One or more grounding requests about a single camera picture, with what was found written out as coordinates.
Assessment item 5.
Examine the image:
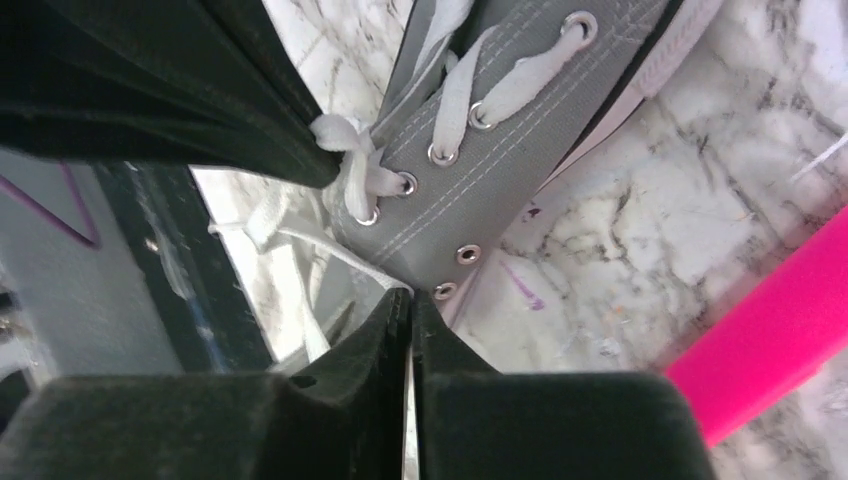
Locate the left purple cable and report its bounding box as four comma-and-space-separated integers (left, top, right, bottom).
0, 162, 102, 250

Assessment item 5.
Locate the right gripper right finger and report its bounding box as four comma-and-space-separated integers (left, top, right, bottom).
410, 292, 715, 480

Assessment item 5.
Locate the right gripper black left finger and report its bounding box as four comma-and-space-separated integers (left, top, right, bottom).
1, 289, 411, 479

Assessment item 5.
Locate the pink plastic bar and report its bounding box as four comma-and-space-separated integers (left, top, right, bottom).
665, 210, 847, 447

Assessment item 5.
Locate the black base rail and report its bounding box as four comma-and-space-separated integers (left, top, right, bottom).
94, 163, 272, 373

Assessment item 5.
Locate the grey canvas sneaker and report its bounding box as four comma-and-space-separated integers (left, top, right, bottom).
208, 0, 727, 362

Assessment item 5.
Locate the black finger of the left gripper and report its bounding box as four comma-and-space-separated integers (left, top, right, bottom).
1, 1, 341, 188

